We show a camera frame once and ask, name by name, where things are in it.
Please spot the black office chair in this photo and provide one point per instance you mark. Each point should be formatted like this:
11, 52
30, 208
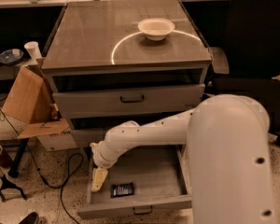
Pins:
248, 61

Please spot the top grey drawer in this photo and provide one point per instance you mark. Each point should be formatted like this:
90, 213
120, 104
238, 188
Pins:
90, 104

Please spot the grey drawer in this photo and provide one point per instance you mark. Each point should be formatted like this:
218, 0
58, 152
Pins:
160, 181
90, 104
87, 130

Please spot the small bottle in box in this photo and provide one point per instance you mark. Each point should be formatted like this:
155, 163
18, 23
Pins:
54, 112

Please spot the white paper bowl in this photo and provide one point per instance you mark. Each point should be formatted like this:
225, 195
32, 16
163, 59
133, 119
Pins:
156, 29

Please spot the dark blue plate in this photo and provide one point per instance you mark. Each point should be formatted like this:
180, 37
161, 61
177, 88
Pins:
11, 57

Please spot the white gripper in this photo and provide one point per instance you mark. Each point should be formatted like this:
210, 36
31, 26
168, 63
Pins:
98, 158

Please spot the bottom grey drawer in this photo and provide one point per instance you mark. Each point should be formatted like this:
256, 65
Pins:
160, 181

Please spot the brown round container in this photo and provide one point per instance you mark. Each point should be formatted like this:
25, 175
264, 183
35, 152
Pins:
5, 159

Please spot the middle grey drawer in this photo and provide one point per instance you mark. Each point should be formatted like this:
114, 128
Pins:
87, 130

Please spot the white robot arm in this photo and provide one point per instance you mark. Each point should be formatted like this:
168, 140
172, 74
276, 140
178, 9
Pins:
226, 137

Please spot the grey drawer cabinet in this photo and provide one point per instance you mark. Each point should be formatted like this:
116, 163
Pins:
99, 47

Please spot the brown cardboard box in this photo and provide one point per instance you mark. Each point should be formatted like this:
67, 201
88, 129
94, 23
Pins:
29, 101

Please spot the dark blue rxbar wrapper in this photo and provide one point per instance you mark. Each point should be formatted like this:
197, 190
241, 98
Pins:
122, 190

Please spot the dark shoe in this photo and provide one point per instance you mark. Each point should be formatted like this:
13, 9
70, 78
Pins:
32, 218

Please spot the white paper cup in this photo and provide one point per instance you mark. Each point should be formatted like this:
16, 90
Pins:
33, 50

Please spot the black stand foot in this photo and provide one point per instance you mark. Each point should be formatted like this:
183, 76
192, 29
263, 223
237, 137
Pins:
6, 184

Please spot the black table leg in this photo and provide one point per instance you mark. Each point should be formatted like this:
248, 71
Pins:
13, 171

